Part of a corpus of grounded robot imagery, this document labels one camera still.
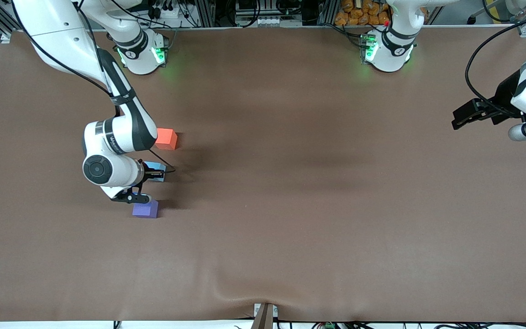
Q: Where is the light blue foam block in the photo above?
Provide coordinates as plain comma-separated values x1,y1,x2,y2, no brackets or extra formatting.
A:
144,162,167,182

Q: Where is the purple foam block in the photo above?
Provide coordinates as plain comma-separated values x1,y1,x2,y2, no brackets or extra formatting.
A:
132,200,159,219

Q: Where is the orange foam block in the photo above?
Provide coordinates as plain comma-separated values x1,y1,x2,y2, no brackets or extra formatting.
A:
156,128,178,150

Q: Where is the white terminal block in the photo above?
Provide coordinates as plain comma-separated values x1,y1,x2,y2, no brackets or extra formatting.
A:
255,16,287,27

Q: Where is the grey wheeled stand base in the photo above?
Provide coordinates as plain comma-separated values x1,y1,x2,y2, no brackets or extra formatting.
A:
468,0,526,24

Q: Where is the brown table mat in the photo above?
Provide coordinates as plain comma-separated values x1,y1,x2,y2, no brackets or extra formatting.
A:
0,25,526,323

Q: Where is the white power strip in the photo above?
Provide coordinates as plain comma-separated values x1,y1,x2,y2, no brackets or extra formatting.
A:
151,4,186,20

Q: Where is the black electronics box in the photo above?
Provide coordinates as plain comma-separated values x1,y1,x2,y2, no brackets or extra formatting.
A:
235,0,293,19

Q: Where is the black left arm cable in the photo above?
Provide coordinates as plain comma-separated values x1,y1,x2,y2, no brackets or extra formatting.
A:
465,0,526,118

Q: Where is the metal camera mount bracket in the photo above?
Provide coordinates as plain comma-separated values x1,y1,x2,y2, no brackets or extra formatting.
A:
253,302,279,329

